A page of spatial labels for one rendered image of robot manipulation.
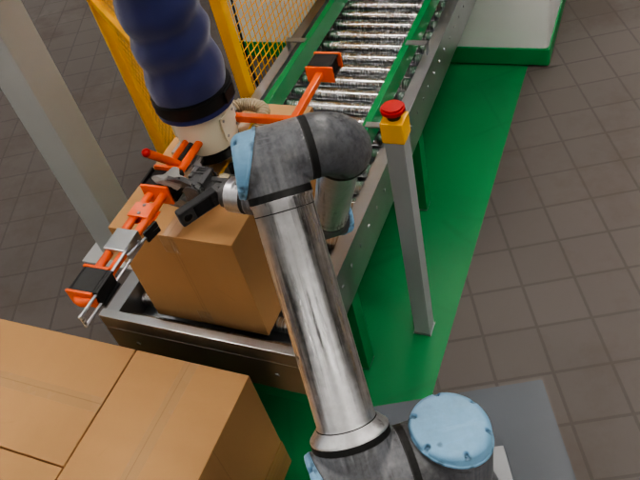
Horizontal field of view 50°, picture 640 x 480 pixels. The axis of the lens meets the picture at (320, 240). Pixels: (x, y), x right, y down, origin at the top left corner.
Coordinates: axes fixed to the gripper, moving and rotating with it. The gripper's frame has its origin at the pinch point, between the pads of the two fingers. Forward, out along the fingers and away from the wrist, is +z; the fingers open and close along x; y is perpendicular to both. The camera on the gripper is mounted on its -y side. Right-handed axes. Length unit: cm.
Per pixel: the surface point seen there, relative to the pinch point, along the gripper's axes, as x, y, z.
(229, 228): -12.5, 1.4, -16.1
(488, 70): -110, 216, -41
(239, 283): -28.2, -4.8, -17.4
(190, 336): -47.5, -13.6, 1.0
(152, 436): -53, -44, -1
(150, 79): 21.0, 18.9, 4.8
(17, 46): 1, 59, 95
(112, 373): -53, -29, 23
